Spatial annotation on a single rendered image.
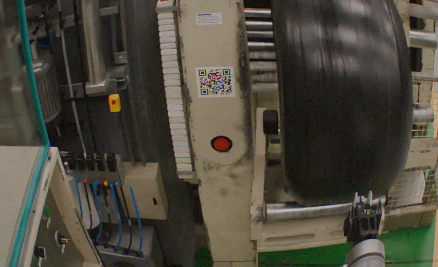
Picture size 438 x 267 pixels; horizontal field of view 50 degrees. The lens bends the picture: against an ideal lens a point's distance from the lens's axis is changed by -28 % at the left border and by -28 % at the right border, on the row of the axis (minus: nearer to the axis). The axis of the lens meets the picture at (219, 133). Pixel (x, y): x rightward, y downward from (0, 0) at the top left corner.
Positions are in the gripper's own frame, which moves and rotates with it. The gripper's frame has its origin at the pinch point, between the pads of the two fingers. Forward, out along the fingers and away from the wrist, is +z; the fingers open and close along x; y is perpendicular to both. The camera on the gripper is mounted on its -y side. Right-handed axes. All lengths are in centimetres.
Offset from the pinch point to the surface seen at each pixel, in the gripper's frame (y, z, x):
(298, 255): -95, 83, 9
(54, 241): 2, -18, 66
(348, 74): 31.0, -1.1, 5.1
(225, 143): 4.4, 18.5, 30.7
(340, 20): 40.0, 5.5, 5.0
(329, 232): -18.7, 12.0, 5.2
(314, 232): -18.2, 11.9, 9.4
